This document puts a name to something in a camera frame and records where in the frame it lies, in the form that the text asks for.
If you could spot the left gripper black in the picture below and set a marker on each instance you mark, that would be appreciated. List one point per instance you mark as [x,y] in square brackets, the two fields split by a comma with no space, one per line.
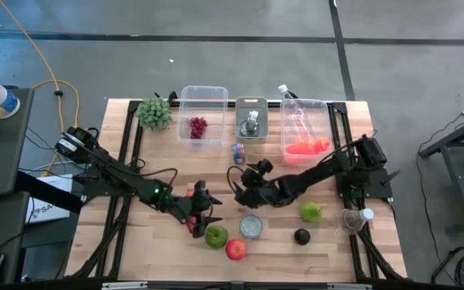
[193,207]

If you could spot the red pomegranate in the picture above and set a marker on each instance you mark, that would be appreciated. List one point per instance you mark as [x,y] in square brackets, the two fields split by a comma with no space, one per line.
[191,225]

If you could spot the clear bottle white cap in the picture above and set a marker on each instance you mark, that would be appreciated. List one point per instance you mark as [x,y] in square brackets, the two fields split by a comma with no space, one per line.
[296,117]

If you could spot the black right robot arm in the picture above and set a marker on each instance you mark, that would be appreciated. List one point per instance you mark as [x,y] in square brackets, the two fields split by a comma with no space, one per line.
[324,173]

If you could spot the red grape bunch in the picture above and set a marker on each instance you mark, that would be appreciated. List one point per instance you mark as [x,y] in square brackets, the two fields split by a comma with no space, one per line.
[198,128]

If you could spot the white printed box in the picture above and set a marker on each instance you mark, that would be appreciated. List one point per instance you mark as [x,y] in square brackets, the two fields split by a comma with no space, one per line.
[48,201]

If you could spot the clear plastic cup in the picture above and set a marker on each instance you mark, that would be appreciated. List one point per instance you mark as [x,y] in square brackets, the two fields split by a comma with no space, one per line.
[355,220]

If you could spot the dark avocado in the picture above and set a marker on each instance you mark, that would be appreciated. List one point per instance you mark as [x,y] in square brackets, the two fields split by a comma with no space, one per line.
[302,236]

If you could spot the grey plastic bin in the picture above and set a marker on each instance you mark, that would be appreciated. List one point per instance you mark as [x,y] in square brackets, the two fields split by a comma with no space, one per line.
[262,106]

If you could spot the orange squeeze bottle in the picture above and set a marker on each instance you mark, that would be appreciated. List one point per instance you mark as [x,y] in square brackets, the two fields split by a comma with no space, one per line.
[308,147]

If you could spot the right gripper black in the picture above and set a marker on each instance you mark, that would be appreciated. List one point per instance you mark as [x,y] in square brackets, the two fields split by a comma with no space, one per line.
[262,191]

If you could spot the green pear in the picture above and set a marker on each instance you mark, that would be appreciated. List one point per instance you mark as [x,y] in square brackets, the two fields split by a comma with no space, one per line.
[311,212]

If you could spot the clear plastic bin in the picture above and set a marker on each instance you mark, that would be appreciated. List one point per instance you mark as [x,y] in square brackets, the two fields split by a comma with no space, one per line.
[320,117]
[203,100]

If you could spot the black aluminium table frame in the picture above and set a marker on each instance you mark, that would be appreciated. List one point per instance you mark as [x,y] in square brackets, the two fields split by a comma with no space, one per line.
[129,121]

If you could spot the red apple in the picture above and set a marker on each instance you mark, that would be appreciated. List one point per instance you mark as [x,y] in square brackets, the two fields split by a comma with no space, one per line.
[236,249]

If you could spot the green artificial plant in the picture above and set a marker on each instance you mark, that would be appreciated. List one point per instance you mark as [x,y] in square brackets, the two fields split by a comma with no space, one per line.
[153,113]

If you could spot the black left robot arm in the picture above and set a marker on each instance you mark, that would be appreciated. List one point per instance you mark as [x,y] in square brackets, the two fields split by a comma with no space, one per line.
[115,177]

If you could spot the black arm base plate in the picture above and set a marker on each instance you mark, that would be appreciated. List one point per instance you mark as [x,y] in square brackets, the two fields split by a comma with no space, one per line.
[381,187]
[95,191]

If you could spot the grey metal bracket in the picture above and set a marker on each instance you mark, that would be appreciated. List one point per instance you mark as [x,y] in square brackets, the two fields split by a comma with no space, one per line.
[349,287]
[124,286]

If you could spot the teal labelled tin can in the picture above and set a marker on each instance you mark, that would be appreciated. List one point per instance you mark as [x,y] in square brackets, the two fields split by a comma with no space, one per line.
[251,226]

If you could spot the blue pink labelled can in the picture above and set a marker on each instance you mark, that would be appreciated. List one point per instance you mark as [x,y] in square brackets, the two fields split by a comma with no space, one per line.
[238,153]

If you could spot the green apple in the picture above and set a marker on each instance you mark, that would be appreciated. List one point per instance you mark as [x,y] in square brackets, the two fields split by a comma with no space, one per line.
[216,236]

